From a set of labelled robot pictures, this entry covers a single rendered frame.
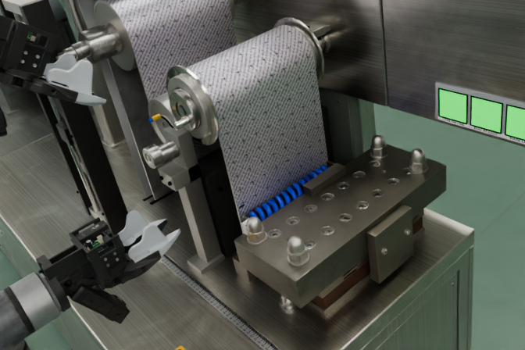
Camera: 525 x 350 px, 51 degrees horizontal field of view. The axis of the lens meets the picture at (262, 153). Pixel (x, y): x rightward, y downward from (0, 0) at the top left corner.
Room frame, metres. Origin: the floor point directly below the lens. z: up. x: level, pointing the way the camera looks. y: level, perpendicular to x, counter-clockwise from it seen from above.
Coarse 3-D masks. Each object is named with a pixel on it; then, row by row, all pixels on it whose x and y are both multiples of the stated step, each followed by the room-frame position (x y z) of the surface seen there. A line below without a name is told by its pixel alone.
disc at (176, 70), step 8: (168, 72) 0.90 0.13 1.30; (176, 72) 0.88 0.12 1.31; (184, 72) 0.86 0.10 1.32; (168, 80) 0.91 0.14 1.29; (192, 80) 0.84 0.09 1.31; (200, 88) 0.82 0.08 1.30; (208, 96) 0.81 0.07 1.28; (208, 104) 0.81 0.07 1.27; (216, 120) 0.80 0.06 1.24; (216, 128) 0.81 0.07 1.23; (192, 136) 0.88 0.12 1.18; (208, 136) 0.84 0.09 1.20; (216, 136) 0.81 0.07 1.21; (208, 144) 0.84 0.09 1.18
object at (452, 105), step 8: (440, 96) 0.82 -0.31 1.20; (448, 96) 0.80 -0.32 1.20; (456, 96) 0.79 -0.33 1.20; (464, 96) 0.78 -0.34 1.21; (440, 104) 0.82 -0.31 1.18; (448, 104) 0.80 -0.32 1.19; (456, 104) 0.79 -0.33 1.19; (464, 104) 0.78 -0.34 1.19; (440, 112) 0.82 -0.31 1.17; (448, 112) 0.80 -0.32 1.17; (456, 112) 0.79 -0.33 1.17; (464, 112) 0.78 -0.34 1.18; (464, 120) 0.78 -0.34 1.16
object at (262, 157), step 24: (312, 96) 0.94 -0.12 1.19; (264, 120) 0.87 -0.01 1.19; (288, 120) 0.90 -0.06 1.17; (312, 120) 0.93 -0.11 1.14; (240, 144) 0.84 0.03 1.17; (264, 144) 0.86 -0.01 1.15; (288, 144) 0.90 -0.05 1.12; (312, 144) 0.93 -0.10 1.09; (240, 168) 0.83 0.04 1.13; (264, 168) 0.86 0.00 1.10; (288, 168) 0.89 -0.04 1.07; (312, 168) 0.92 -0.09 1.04; (240, 192) 0.82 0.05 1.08; (264, 192) 0.85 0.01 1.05; (240, 216) 0.82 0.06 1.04
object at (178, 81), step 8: (312, 48) 0.96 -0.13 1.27; (176, 80) 0.87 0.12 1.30; (184, 80) 0.85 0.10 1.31; (168, 88) 0.90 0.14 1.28; (176, 88) 0.88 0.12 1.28; (184, 88) 0.85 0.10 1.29; (192, 88) 0.83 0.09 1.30; (192, 96) 0.83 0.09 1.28; (200, 96) 0.82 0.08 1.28; (200, 104) 0.82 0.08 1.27; (200, 112) 0.82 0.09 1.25; (208, 112) 0.82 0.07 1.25; (208, 120) 0.81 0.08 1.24; (200, 128) 0.83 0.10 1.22; (208, 128) 0.82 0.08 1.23; (200, 136) 0.84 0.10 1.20
